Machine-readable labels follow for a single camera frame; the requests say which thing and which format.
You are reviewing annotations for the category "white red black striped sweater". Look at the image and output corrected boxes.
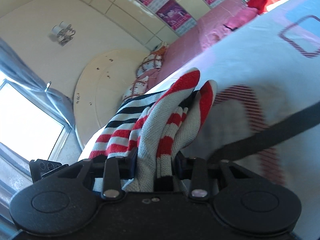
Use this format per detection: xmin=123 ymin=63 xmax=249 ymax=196
xmin=89 ymin=68 xmax=217 ymax=192

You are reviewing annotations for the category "cream rounded headboard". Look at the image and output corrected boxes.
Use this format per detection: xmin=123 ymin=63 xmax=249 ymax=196
xmin=73 ymin=49 xmax=148 ymax=148

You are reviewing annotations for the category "window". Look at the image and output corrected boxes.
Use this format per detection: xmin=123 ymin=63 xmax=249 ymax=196
xmin=1 ymin=73 xmax=71 ymax=160

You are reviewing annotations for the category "patterned pillow near headboard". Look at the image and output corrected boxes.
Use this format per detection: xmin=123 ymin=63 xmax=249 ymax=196
xmin=136 ymin=42 xmax=169 ymax=78

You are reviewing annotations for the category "blue grey curtain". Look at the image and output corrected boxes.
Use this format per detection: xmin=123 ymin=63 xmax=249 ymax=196
xmin=1 ymin=40 xmax=75 ymax=129

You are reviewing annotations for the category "lower left pink poster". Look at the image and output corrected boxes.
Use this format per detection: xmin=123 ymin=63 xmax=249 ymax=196
xmin=156 ymin=0 xmax=191 ymax=30

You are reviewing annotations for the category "pink bed cover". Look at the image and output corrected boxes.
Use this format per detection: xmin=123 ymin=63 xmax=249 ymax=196
xmin=142 ymin=0 xmax=258 ymax=90

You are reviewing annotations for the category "cream built-in wardrobe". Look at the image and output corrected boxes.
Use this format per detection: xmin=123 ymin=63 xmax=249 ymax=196
xmin=81 ymin=0 xmax=225 ymax=49

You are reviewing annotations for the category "black strap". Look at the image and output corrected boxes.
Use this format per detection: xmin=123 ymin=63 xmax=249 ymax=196
xmin=207 ymin=102 xmax=320 ymax=164

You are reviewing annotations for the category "wall lamp with shades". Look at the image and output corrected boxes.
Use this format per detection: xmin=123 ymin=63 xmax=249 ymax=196
xmin=48 ymin=21 xmax=76 ymax=46

